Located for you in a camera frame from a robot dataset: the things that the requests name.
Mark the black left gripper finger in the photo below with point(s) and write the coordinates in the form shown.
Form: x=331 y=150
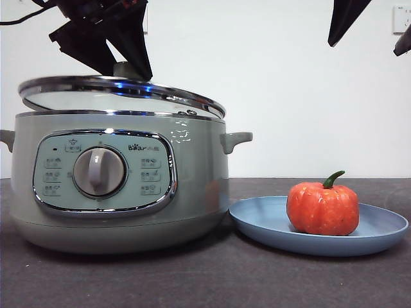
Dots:
x=135 y=38
x=86 y=45

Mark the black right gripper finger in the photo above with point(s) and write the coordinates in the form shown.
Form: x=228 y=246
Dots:
x=345 y=19
x=404 y=46

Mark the glass lid with green knob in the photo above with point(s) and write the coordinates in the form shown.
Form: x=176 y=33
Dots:
x=80 y=81

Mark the small orange pumpkin green stem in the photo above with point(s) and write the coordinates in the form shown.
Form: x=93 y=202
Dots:
x=321 y=208

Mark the pale green electric steamer pot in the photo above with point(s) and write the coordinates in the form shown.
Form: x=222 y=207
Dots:
x=199 y=192

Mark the light blue round plate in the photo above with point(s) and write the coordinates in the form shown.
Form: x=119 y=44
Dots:
x=263 y=221

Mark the white wall power outlet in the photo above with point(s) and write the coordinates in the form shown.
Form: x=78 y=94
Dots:
x=145 y=25
x=401 y=19

